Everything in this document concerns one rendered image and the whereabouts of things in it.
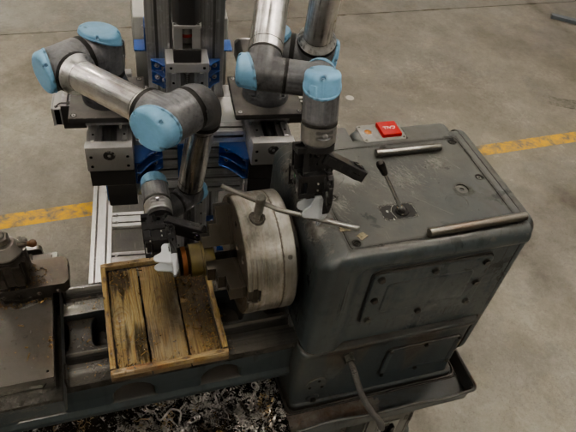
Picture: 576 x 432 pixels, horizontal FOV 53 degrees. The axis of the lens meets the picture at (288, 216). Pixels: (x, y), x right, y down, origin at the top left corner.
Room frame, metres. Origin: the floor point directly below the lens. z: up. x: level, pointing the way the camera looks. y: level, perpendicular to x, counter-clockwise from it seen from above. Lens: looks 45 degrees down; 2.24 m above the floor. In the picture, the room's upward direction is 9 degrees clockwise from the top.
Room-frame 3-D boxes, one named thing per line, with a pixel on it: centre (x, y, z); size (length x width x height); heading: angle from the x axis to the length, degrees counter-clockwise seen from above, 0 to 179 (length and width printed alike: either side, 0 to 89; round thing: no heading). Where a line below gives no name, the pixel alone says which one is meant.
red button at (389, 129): (1.39, -0.25, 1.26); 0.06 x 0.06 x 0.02; 23
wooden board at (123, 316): (0.91, 0.30, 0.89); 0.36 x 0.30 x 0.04; 23
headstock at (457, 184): (1.18, -0.28, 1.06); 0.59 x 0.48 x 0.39; 113
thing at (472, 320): (1.18, -0.28, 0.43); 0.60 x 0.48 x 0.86; 113
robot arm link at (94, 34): (1.46, 0.61, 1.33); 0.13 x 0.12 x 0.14; 148
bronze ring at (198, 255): (0.95, 0.21, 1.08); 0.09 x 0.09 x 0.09; 23
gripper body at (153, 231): (1.01, 0.33, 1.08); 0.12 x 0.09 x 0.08; 22
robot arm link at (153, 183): (1.17, 0.38, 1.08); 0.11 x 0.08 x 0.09; 22
